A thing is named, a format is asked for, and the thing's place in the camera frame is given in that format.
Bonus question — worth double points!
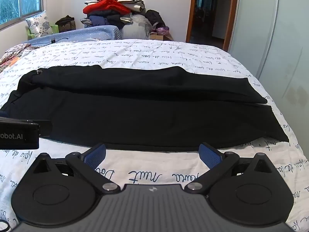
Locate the black cable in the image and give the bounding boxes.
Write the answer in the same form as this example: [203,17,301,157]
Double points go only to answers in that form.
[31,38,102,46]

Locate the brown bag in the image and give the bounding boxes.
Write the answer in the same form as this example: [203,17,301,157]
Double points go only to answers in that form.
[55,15,76,33]

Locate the cardboard box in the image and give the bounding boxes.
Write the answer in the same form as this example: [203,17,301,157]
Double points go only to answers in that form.
[150,32,173,41]

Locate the pile of clothes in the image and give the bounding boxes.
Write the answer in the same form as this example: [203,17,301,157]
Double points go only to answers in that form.
[80,0,147,29]

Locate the colourful patterned cloth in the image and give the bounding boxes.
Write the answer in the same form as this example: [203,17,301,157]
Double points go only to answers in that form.
[0,43,32,72]

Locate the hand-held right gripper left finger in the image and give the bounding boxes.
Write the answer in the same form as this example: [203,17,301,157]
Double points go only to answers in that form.
[32,142,121,194]

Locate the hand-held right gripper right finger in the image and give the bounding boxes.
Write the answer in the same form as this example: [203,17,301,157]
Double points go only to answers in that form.
[185,142,274,194]

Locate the grey pillow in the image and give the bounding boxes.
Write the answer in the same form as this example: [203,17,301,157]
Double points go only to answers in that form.
[121,14,157,39]

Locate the black bag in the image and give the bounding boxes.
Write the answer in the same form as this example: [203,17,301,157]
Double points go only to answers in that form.
[145,10,166,29]

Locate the green plastic chair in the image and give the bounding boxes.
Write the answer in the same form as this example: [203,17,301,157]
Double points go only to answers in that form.
[27,24,60,40]

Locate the sliding wardrobe door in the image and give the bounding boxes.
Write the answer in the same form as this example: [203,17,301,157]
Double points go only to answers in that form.
[229,0,309,150]

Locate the white printed blanket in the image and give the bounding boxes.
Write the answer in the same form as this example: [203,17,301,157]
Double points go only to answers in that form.
[0,39,309,232]

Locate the black pants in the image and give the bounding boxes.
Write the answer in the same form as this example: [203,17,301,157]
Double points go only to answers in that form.
[0,65,289,152]

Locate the floral pillow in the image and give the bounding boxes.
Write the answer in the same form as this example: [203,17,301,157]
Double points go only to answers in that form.
[25,11,53,37]

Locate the wooden door frame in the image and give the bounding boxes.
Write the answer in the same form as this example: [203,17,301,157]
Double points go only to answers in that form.
[185,0,240,52]

